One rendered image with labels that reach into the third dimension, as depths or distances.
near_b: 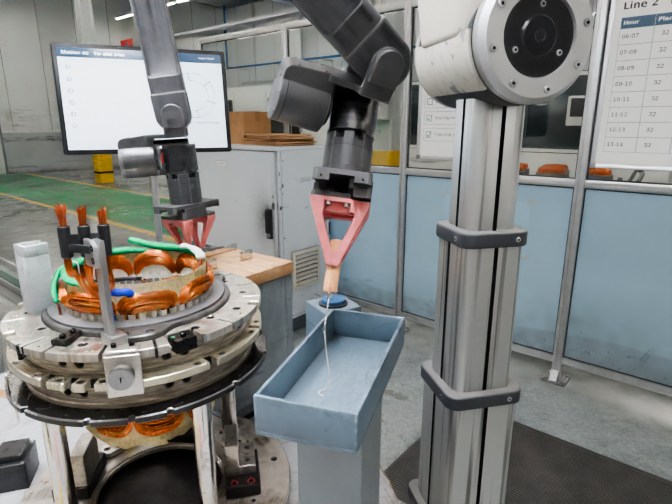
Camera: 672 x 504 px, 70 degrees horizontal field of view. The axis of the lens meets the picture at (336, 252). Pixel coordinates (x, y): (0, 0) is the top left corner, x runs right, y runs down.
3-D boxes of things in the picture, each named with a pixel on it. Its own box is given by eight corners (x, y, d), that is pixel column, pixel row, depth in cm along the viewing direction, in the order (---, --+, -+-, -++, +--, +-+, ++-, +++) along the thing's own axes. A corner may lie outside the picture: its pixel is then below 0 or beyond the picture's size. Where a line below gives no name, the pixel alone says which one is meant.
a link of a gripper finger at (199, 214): (167, 257, 90) (159, 207, 88) (198, 248, 96) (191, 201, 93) (190, 261, 86) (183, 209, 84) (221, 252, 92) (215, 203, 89)
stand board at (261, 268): (150, 277, 93) (149, 265, 93) (227, 256, 108) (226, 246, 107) (218, 299, 82) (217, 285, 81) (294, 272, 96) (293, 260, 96)
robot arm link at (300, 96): (411, 55, 50) (387, 37, 57) (308, 16, 46) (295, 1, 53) (367, 159, 56) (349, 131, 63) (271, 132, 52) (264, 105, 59)
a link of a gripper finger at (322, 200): (300, 259, 52) (312, 176, 54) (306, 266, 59) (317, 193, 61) (362, 267, 52) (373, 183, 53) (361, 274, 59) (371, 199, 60)
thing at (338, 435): (354, 647, 52) (357, 414, 45) (263, 616, 55) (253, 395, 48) (398, 488, 75) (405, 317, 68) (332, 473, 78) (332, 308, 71)
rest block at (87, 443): (100, 460, 75) (96, 431, 74) (87, 486, 70) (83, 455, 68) (70, 463, 75) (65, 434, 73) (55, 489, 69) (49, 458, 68)
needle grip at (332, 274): (322, 290, 54) (330, 238, 55) (323, 291, 56) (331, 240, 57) (336, 292, 54) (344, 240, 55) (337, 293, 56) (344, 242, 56)
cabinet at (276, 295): (164, 398, 100) (151, 277, 93) (233, 363, 114) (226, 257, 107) (227, 433, 88) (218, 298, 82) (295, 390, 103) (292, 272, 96)
